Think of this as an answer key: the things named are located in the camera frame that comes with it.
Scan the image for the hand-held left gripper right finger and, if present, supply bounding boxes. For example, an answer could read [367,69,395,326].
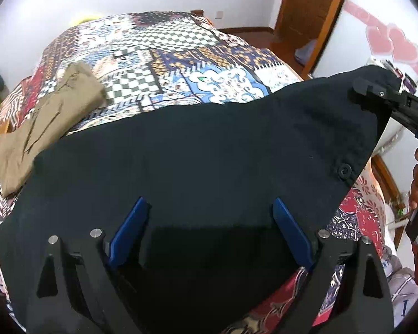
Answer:
[272,198,395,334]

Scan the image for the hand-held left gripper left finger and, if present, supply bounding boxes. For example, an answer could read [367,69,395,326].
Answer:
[37,197,151,334]

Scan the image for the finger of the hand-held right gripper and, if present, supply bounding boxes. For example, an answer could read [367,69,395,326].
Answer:
[348,77,410,112]

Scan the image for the black pants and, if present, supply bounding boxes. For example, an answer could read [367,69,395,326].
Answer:
[0,64,403,334]

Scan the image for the khaki pants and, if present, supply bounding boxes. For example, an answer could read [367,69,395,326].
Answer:
[0,62,107,198]

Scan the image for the pink heart sticker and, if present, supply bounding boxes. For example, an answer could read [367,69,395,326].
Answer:
[345,0,418,65]

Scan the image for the blue grey cloth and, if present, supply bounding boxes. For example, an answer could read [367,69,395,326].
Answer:
[294,38,318,65]

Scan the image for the wooden door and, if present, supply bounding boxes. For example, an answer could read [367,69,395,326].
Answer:
[274,0,353,79]

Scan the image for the grey printed cloth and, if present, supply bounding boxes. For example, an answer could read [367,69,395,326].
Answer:
[382,246,418,328]

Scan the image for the patterned patchwork blanket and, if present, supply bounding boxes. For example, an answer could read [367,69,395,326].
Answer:
[0,10,391,334]

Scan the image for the yellow item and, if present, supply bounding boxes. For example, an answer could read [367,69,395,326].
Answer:
[71,13,100,25]

